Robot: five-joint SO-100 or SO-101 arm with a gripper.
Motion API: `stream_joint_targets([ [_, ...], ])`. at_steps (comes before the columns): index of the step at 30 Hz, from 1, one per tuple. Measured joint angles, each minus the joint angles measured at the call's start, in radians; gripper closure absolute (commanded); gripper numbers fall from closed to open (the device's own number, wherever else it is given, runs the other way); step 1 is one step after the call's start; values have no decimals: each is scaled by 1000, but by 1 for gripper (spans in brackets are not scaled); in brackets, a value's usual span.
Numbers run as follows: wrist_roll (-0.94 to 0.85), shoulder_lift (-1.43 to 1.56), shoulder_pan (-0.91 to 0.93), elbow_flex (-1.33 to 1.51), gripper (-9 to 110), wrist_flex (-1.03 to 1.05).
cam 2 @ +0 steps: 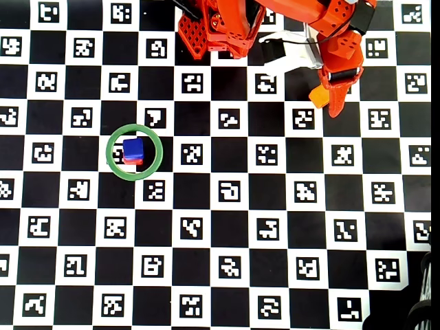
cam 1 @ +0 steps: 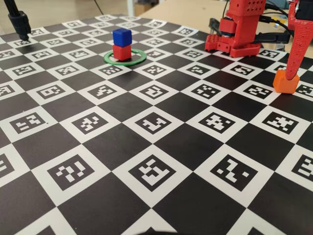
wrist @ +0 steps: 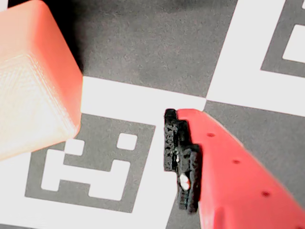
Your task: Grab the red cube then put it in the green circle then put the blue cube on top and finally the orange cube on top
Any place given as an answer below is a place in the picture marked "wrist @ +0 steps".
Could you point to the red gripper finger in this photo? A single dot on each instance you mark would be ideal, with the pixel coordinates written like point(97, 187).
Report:
point(238, 190)

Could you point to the orange cube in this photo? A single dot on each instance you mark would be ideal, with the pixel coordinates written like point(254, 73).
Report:
point(31, 83)

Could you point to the black white marker checkerboard mat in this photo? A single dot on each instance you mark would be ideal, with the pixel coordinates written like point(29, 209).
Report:
point(155, 47)

